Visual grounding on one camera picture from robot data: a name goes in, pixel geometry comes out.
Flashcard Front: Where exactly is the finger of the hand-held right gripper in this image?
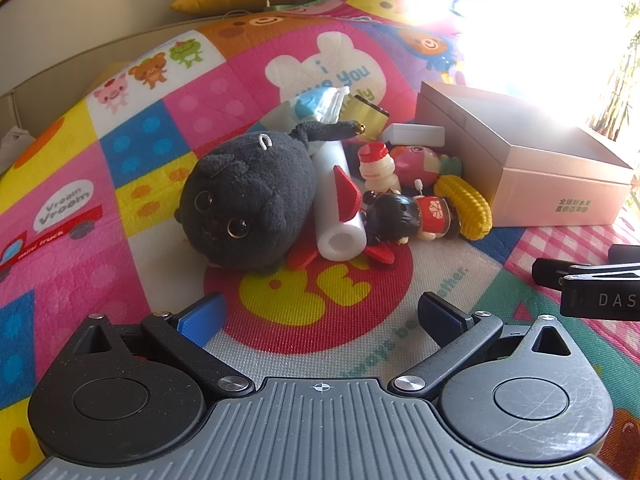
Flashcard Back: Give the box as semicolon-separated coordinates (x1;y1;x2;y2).
532;257;640;290
609;244;640;264

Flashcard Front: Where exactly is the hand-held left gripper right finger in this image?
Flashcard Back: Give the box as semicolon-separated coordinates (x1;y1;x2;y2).
389;291;598;402

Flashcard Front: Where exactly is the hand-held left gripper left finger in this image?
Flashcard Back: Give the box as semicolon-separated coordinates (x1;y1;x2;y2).
49;292;256;400

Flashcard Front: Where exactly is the pink cardboard box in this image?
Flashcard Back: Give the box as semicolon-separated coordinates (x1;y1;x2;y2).
415;80;636;227

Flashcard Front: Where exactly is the yellow toy corn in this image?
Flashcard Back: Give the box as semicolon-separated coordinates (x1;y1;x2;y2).
434;175;493;240

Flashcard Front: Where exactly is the black-haired red doll figurine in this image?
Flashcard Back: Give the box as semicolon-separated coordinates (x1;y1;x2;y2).
360;191;453;247

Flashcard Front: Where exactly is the white foam rocket toy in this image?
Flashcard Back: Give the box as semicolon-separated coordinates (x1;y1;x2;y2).
287;139;396;271

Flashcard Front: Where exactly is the black cat plush toy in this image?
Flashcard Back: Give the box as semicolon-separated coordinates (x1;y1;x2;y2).
175;119;363;271

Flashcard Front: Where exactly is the pink fish toy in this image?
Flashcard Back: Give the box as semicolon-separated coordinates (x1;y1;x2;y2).
389;144;463;193

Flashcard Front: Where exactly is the white toy bottle red cap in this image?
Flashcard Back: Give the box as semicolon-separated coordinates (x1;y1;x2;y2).
357;142;402;196

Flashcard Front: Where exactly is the small white box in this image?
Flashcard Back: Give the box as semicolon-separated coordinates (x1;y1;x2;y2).
382;122;446;148

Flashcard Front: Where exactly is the blue white tissue packet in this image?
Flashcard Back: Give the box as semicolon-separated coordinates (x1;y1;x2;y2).
257;85;351;133

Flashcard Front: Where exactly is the dark gold-edged packet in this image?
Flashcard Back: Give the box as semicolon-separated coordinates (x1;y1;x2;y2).
352;94;391;141

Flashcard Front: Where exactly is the colourful printed play mat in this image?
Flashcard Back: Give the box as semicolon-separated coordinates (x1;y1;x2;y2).
0;0;640;480

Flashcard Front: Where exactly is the white cloth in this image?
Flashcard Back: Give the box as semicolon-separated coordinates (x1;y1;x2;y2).
0;130;36;176

